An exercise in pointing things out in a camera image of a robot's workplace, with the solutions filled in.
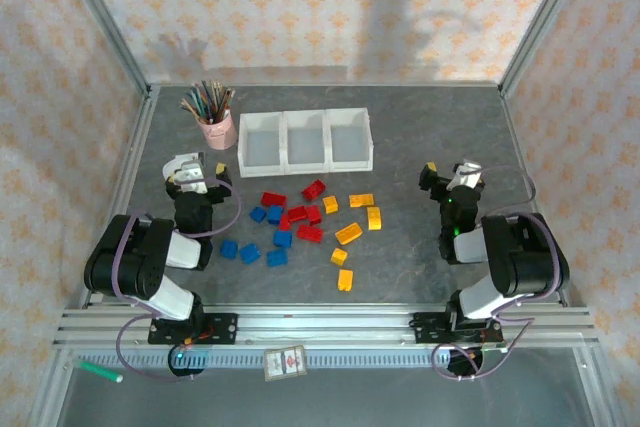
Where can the blue lego brick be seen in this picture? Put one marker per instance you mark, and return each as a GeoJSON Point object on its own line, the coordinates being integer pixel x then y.
{"type": "Point", "coordinates": [275, 214]}
{"type": "Point", "coordinates": [258, 214]}
{"type": "Point", "coordinates": [282, 238]}
{"type": "Point", "coordinates": [276, 257]}
{"type": "Point", "coordinates": [249, 253]}
{"type": "Point", "coordinates": [229, 249]}

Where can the small red lego brick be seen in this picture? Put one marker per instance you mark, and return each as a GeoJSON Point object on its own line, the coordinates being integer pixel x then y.
{"type": "Point", "coordinates": [284, 223]}

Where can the red curved lego brick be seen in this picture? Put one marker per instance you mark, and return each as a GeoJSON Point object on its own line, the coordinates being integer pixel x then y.
{"type": "Point", "coordinates": [313, 190]}

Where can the long yellow lego brick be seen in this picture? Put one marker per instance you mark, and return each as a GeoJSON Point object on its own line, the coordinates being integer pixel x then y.
{"type": "Point", "coordinates": [348, 233]}

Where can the long red lego brick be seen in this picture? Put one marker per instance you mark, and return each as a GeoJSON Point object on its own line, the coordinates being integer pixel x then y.
{"type": "Point", "coordinates": [310, 233]}

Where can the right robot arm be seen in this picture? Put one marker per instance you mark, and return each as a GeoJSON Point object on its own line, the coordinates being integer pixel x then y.
{"type": "Point", "coordinates": [525, 257]}

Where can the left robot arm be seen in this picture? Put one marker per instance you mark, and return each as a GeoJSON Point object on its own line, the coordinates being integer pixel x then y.
{"type": "Point", "coordinates": [130, 257]}

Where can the pink cup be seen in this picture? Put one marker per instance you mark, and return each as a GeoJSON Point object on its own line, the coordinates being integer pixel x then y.
{"type": "Point", "coordinates": [219, 133]}

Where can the bundle of coloured pencils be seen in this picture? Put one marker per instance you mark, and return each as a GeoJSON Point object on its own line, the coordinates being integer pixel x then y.
{"type": "Point", "coordinates": [210, 99]}

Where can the aluminium table back bar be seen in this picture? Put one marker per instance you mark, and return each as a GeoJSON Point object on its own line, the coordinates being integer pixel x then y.
{"type": "Point", "coordinates": [325, 84]}

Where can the printed card tag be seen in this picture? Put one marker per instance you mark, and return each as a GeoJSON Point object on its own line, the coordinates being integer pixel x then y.
{"type": "Point", "coordinates": [285, 363]}

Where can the green marker pen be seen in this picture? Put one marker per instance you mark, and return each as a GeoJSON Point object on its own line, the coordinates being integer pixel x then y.
{"type": "Point", "coordinates": [97, 371]}

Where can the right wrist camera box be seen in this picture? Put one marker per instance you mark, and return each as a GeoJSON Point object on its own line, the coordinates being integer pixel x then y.
{"type": "Point", "coordinates": [467, 173]}

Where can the aluminium table side rail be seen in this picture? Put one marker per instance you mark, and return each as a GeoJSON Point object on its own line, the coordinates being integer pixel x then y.
{"type": "Point", "coordinates": [525, 157]}
{"type": "Point", "coordinates": [135, 157]}

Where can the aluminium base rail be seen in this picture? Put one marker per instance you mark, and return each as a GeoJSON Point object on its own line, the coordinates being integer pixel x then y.
{"type": "Point", "coordinates": [325, 327]}

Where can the aluminium frame post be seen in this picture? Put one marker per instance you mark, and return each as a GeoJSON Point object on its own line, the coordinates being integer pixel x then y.
{"type": "Point", "coordinates": [107, 22]}
{"type": "Point", "coordinates": [542, 22]}

